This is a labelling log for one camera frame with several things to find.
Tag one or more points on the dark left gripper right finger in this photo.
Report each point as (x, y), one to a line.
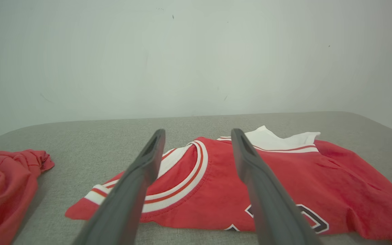
(271, 204)

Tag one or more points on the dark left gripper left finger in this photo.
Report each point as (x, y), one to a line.
(124, 204)

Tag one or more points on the red jersey number 23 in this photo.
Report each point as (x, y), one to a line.
(216, 190)

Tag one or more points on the red shorts white stripe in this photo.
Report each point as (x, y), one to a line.
(2, 190)

